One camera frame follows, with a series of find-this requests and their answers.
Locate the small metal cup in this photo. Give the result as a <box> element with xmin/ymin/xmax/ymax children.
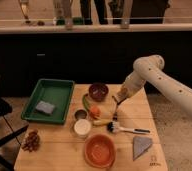
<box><xmin>74</xmin><ymin>109</ymin><xmax>87</xmax><ymax>120</ymax></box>

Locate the yellow banana toy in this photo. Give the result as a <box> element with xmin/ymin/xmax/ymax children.
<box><xmin>93</xmin><ymin>119</ymin><xmax>110</xmax><ymax>126</ymax></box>

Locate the orange carrot toy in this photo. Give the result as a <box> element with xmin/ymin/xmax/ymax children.
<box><xmin>89</xmin><ymin>106</ymin><xmax>100</xmax><ymax>119</ymax></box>

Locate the green plastic tray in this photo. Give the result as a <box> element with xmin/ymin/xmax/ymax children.
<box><xmin>21</xmin><ymin>79</ymin><xmax>75</xmax><ymax>125</ymax></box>

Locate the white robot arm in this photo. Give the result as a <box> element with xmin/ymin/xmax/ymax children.
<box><xmin>113</xmin><ymin>55</ymin><xmax>192</xmax><ymax>119</ymax></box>

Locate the brown grape bunch toy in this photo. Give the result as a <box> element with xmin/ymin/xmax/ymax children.
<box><xmin>22</xmin><ymin>130</ymin><xmax>40</xmax><ymax>152</ymax></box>

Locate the grey sponge in tray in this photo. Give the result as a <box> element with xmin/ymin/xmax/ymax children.
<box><xmin>35</xmin><ymin>101</ymin><xmax>55</xmax><ymax>115</ymax></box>

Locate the purple bowl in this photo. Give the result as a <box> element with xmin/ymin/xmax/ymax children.
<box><xmin>89</xmin><ymin>83</ymin><xmax>109</xmax><ymax>102</ymax></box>

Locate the dish brush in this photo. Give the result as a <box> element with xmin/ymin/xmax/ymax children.
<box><xmin>107</xmin><ymin>122</ymin><xmax>150</xmax><ymax>134</ymax></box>

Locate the orange bowl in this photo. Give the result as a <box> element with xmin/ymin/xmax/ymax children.
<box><xmin>83</xmin><ymin>134</ymin><xmax>116</xmax><ymax>169</ymax></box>

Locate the grey triangular cloth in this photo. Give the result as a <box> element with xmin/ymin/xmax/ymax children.
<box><xmin>133</xmin><ymin>136</ymin><xmax>153</xmax><ymax>160</ymax></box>

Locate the white cup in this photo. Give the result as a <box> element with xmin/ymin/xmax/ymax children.
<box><xmin>74</xmin><ymin>119</ymin><xmax>91</xmax><ymax>137</ymax></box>

